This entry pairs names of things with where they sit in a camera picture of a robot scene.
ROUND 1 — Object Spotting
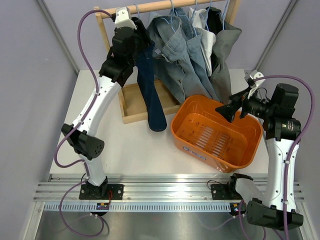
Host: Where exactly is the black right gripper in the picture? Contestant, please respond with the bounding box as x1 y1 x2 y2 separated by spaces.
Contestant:
216 86 276 123

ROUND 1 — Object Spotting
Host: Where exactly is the light blue wire hanger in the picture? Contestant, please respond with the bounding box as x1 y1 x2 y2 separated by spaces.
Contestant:
134 3 141 19

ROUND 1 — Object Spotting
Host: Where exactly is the dark blue denim skirt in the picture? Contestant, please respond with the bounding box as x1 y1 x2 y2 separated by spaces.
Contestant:
129 16 168 133

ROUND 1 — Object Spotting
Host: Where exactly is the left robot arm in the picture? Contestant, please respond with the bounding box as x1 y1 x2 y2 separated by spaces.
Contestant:
61 17 151 200

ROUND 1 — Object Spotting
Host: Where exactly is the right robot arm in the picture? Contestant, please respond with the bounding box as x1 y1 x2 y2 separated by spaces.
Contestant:
215 83 304 231

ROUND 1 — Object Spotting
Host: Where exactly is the grey hanging garment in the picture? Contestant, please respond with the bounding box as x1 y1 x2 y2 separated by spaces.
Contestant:
210 21 242 105

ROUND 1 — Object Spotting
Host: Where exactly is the orange plastic basket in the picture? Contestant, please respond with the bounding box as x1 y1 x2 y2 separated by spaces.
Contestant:
170 95 263 173

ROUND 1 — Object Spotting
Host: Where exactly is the light blue denim garment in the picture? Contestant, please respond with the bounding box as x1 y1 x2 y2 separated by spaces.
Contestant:
176 7 218 100

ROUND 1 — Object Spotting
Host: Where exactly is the light denim jacket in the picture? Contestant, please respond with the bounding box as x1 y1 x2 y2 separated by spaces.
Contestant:
147 12 213 104

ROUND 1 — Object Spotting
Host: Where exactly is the white hanging garment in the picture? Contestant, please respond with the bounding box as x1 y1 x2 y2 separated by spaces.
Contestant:
188 7 217 77

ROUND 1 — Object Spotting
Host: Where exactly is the black hanging garment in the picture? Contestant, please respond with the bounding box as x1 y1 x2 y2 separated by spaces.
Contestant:
206 7 224 35

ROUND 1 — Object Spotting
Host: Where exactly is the wooden clothes rack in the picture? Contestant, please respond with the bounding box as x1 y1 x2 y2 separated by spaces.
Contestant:
94 0 240 124

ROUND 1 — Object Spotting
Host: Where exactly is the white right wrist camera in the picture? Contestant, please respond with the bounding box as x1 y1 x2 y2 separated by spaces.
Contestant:
245 70 265 99

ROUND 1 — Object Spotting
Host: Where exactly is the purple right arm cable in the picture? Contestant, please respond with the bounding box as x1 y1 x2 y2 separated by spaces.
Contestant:
252 75 315 240

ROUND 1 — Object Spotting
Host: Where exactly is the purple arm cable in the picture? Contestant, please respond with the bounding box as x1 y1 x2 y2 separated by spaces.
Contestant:
252 75 315 240
53 9 117 181

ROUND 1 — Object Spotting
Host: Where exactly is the aluminium frame post left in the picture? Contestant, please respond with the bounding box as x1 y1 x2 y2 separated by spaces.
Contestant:
35 0 80 75

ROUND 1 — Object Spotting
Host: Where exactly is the aluminium frame post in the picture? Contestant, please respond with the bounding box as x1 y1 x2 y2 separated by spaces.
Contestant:
254 0 299 70
35 0 80 75

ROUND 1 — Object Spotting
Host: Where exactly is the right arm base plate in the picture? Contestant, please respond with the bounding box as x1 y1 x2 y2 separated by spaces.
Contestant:
210 184 243 200

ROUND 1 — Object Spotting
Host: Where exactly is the aluminium frame post right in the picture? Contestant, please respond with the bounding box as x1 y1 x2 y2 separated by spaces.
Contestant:
254 0 299 70

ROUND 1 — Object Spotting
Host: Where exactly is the purple floor cable right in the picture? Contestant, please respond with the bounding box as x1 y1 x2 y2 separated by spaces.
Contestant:
197 199 268 240

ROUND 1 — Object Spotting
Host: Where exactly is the purple floor cable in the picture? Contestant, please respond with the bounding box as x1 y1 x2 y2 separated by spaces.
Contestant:
197 199 268 240
59 179 105 238

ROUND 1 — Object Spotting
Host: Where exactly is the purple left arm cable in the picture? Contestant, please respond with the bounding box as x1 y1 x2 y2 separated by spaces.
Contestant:
53 9 117 181

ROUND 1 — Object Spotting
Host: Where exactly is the purple floor cable left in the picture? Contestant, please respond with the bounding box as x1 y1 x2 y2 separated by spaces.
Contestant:
59 179 105 238

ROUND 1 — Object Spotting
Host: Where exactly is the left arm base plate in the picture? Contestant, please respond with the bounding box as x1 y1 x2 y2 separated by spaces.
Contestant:
79 183 124 200

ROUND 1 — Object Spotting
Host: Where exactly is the aluminium mounting rail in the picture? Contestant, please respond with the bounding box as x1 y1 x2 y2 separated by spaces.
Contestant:
32 173 306 213

